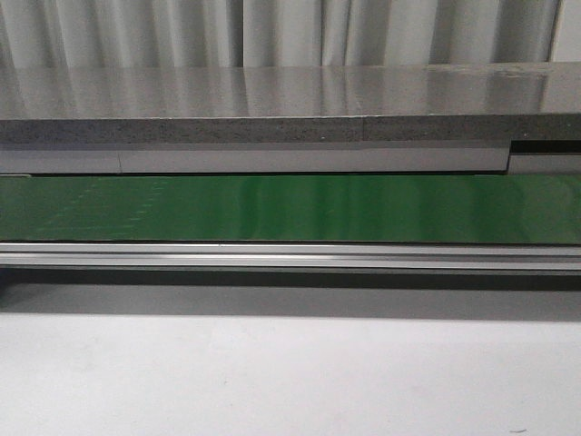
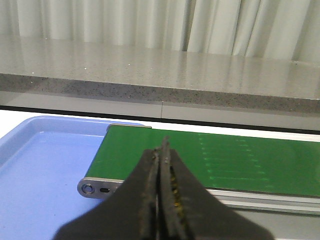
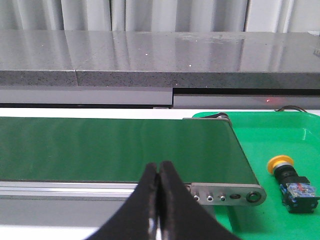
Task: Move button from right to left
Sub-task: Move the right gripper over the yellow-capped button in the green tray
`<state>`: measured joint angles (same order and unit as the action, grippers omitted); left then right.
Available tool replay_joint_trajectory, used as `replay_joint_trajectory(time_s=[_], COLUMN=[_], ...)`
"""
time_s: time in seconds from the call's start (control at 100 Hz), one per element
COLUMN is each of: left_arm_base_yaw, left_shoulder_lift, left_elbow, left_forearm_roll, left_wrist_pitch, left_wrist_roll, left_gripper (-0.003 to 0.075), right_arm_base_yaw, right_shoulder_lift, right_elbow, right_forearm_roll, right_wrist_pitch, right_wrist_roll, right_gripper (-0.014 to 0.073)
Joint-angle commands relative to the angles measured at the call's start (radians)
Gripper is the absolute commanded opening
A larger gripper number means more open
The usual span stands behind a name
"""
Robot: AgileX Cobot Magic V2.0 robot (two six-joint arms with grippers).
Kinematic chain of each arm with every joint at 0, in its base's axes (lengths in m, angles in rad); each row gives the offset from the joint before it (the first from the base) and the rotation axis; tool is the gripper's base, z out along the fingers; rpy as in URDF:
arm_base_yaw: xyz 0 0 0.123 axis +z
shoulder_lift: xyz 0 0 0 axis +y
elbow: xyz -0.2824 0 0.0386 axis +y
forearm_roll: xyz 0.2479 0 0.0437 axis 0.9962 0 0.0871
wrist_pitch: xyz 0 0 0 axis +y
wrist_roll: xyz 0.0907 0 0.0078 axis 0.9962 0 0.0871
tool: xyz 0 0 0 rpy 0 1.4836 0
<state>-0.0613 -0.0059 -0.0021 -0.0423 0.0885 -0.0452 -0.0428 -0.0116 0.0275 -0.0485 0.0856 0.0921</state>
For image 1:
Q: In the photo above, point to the white pleated curtain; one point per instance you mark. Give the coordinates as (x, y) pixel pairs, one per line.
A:
(286, 33)

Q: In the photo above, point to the grey stone countertop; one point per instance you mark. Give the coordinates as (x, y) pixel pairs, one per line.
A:
(443, 118)

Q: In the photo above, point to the aluminium conveyor frame rail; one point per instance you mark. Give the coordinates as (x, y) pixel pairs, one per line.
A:
(367, 256)

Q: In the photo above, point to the green conveyor belt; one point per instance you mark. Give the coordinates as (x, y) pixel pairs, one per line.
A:
(385, 208)

